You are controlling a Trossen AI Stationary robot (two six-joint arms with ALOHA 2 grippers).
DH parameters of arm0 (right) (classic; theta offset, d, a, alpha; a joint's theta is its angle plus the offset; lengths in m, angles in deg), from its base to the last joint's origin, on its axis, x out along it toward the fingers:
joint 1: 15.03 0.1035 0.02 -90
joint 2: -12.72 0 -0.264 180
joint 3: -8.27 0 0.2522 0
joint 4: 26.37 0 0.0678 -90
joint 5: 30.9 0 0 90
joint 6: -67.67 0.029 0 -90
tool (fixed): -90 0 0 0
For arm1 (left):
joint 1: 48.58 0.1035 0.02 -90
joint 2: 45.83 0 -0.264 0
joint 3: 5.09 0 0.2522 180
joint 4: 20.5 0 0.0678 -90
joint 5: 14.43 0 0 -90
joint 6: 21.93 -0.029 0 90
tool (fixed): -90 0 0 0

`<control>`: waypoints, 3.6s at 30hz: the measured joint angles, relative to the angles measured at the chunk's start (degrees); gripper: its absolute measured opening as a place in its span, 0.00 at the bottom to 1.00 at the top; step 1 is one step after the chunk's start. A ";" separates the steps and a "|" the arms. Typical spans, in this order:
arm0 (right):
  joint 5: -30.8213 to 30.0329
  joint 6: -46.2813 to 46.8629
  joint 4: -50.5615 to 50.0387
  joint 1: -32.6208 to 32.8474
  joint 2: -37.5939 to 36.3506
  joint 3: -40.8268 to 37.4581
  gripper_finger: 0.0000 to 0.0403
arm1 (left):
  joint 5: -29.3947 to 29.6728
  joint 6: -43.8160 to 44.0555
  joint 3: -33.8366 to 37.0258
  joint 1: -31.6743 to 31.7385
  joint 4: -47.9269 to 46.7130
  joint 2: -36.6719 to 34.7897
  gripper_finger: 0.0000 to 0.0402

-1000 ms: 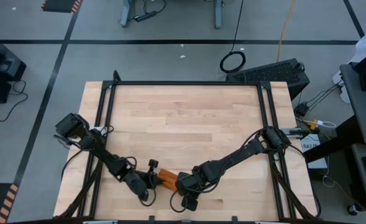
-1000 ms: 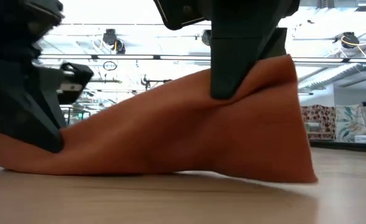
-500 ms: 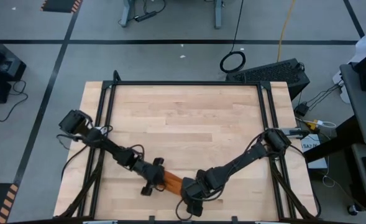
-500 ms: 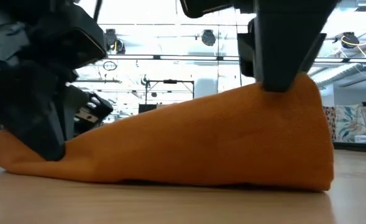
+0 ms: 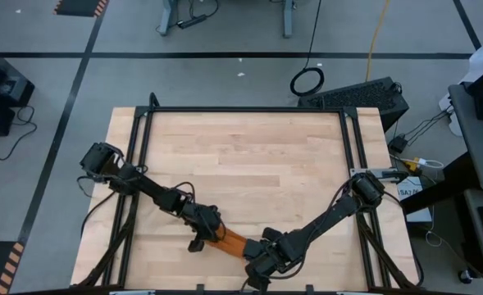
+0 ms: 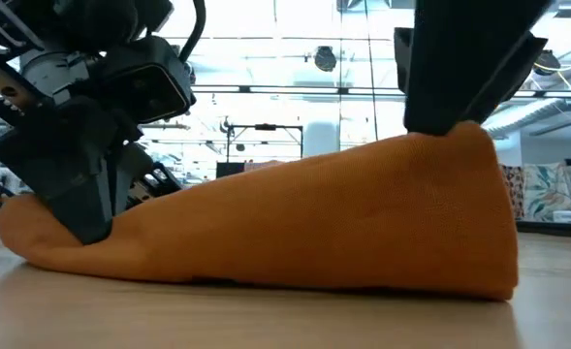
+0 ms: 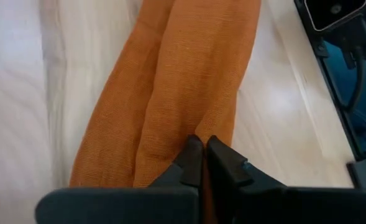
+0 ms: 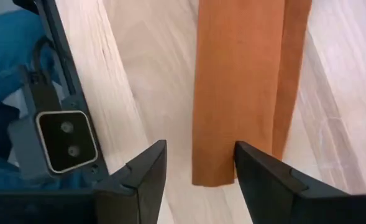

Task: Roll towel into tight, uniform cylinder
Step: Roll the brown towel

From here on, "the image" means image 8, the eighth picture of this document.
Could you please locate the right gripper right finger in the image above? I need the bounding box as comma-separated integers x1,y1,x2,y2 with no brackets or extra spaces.
234,141,366,224

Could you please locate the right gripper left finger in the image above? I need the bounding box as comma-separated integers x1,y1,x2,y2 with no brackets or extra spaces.
0,139,168,224

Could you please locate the orange cloth towel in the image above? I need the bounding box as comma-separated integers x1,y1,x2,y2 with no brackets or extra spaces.
191,0,313,188

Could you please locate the black table-level camera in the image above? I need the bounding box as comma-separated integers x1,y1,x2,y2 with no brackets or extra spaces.
7,68,99,181

